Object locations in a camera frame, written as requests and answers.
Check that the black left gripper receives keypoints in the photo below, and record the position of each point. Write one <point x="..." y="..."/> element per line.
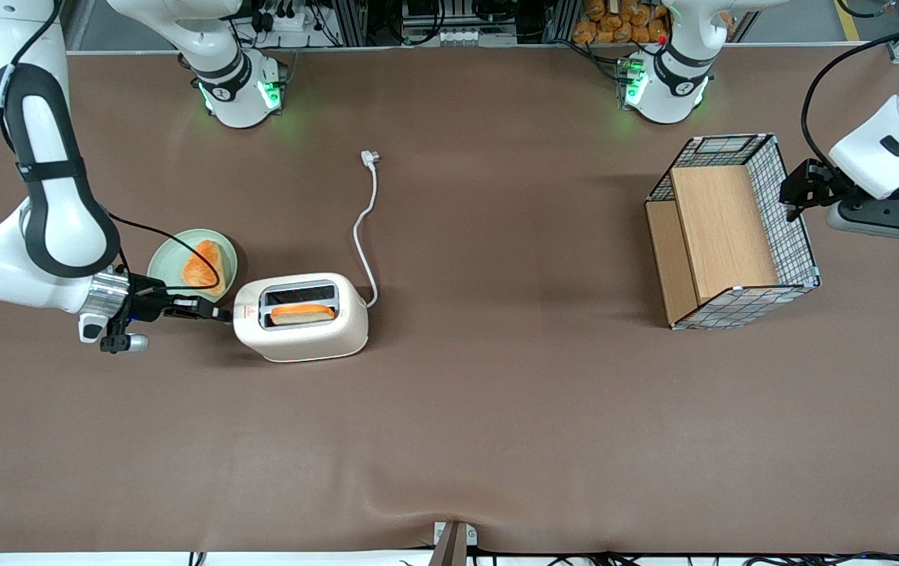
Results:
<point x="817" y="183"/>

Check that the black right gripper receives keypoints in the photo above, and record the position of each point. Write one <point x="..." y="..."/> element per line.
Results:
<point x="148" y="306"/>

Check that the white two-slot toaster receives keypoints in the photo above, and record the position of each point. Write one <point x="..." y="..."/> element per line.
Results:
<point x="316" y="342"/>

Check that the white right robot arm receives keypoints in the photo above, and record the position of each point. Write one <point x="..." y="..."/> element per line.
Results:
<point x="64" y="228"/>

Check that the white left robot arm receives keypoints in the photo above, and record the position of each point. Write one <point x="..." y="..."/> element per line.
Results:
<point x="889" y="149"/>

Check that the orange triangular bread piece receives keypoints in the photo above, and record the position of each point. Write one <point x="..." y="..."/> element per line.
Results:
<point x="202" y="271"/>

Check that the light green round plate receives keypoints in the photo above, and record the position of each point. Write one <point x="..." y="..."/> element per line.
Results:
<point x="168" y="263"/>

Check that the toast slice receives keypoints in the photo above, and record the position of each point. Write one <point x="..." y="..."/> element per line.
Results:
<point x="304" y="314"/>

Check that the orange bread rolls pile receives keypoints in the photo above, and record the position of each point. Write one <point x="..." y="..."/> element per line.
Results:
<point x="622" y="23"/>

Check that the white power strip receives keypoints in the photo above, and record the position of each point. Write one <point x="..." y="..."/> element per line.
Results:
<point x="292" y="20"/>

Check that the aluminium equipment rack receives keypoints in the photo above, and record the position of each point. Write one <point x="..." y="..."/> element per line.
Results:
<point x="449" y="20"/>

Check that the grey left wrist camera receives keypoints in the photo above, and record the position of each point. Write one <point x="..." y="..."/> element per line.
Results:
<point x="882" y="224"/>

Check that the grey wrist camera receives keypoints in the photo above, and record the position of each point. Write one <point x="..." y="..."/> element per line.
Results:
<point x="92" y="326"/>
<point x="882" y="224"/>

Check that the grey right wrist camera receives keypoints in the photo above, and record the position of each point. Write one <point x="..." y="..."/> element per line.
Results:
<point x="92" y="326"/>

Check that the metal table edge bracket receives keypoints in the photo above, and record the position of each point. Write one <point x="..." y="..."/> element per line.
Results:
<point x="453" y="546"/>

